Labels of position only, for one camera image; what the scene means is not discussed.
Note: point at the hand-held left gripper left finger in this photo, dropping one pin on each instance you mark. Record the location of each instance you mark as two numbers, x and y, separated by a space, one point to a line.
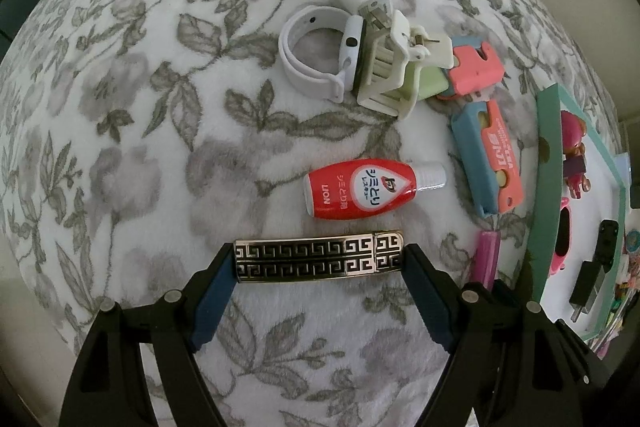
212 302

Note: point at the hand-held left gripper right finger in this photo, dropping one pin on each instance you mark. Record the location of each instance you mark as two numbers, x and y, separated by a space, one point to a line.
430 297

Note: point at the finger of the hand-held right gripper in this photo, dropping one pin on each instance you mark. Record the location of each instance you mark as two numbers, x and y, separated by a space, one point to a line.
585 367

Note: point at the purple lighter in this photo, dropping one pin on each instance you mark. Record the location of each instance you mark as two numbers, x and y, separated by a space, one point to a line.
485 257

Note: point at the black charger adapter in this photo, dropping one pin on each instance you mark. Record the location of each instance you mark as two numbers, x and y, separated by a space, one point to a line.
587 284

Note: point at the pink smartwatch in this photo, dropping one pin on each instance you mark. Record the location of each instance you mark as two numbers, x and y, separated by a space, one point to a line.
557 257

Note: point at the gold black patterned barrette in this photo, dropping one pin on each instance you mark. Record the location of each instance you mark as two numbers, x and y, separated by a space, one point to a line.
320 257

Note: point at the black toy car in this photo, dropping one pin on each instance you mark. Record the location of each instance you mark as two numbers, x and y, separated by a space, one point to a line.
606 239

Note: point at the small red bottle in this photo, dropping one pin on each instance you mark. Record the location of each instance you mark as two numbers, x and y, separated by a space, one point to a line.
360 187

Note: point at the large blue pink case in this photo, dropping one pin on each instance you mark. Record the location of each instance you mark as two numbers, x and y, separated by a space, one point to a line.
480 167

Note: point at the teal tray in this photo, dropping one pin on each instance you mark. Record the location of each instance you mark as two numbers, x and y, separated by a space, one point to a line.
547 217

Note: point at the pink bear toy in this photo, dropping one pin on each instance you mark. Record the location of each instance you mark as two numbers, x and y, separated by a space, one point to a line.
572 137

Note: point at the green eraser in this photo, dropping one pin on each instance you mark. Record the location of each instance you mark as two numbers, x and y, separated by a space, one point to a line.
427 82

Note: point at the white hair claw clip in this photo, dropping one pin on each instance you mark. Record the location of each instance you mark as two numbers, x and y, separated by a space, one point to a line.
385 72

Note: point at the small blue pink case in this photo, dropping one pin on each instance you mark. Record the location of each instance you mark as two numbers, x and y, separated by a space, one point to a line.
475 67

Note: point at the white smartwatch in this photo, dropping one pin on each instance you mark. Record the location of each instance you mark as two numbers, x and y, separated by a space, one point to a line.
305 77

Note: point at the white plastic container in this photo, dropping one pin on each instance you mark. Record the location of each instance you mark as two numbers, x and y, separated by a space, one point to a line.
630 177

